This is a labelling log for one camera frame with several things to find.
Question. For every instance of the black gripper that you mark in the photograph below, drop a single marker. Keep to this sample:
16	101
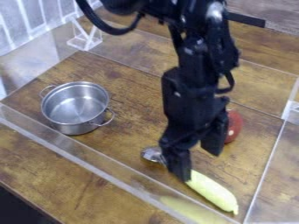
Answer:
197	120

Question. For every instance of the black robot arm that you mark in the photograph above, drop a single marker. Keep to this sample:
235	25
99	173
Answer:
199	29

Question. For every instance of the red toy mushroom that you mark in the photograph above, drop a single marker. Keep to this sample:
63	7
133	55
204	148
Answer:
235	125

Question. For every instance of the small steel pot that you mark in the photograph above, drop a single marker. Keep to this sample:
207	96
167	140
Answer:
76	107

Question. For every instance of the black strip on table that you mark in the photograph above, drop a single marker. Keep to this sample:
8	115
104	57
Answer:
257	22

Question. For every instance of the clear acrylic triangle stand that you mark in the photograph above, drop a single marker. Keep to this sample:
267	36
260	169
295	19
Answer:
84	40

